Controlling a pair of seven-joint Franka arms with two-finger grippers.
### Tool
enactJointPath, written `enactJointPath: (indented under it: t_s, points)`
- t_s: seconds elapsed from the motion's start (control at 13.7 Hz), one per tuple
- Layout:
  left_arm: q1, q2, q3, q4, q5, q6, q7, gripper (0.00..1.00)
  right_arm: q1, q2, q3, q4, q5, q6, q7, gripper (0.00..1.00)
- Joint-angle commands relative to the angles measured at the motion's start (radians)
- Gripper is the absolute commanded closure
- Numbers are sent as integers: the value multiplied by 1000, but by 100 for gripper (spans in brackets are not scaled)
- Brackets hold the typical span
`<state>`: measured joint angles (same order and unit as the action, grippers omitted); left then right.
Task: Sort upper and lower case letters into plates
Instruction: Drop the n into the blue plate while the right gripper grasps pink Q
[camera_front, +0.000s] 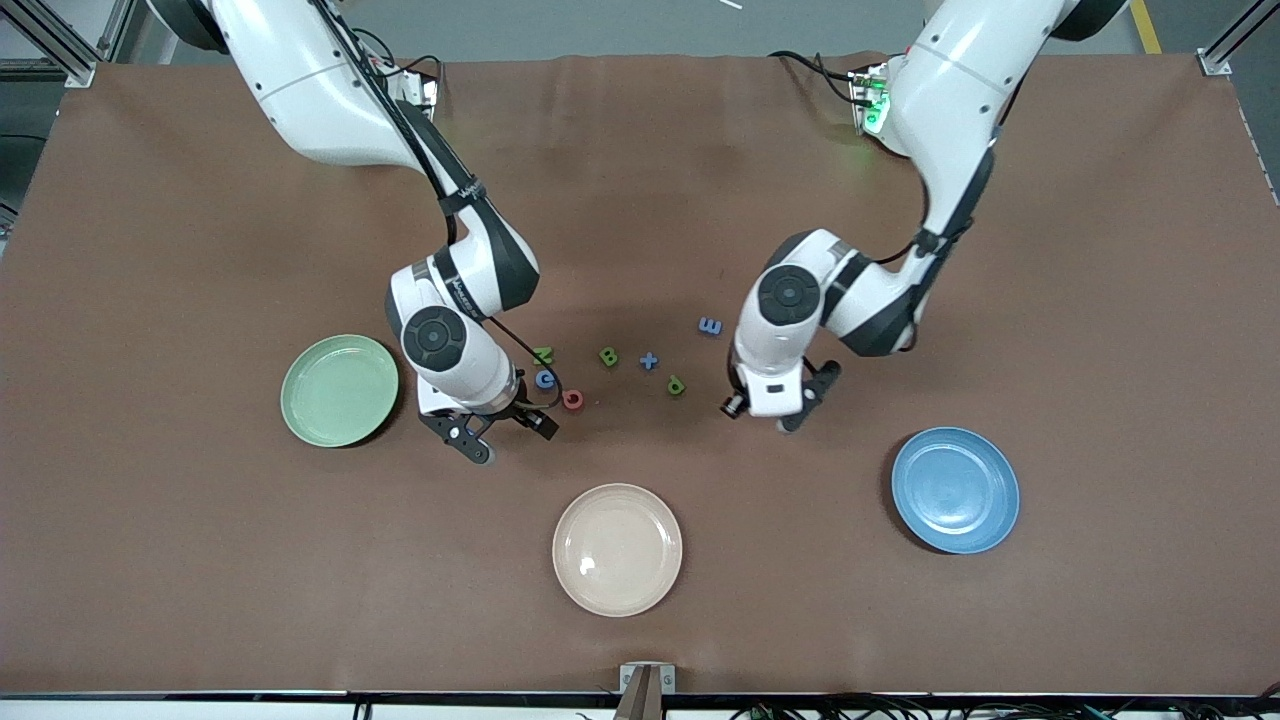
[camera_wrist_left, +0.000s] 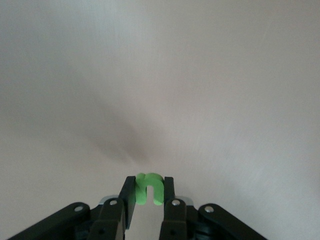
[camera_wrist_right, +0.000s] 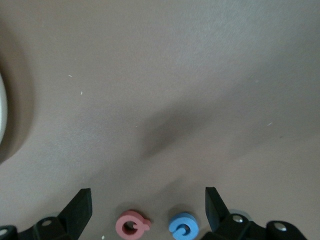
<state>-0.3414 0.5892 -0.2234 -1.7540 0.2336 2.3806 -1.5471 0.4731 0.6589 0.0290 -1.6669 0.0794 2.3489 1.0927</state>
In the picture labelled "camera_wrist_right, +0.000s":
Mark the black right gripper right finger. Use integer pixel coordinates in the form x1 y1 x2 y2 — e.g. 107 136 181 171
201 186 306 240

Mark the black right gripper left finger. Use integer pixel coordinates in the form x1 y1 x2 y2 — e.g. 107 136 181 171
0 188 93 240

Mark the blue foam letter G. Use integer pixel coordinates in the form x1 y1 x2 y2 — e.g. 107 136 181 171
167 212 199 240

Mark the pink foam letter Q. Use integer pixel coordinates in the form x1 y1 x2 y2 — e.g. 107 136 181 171
115 209 153 240

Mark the beige plate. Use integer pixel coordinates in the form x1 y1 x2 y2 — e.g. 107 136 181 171
0 71 8 148

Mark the brown table mat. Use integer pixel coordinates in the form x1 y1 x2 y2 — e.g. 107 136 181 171
0 0 320 240

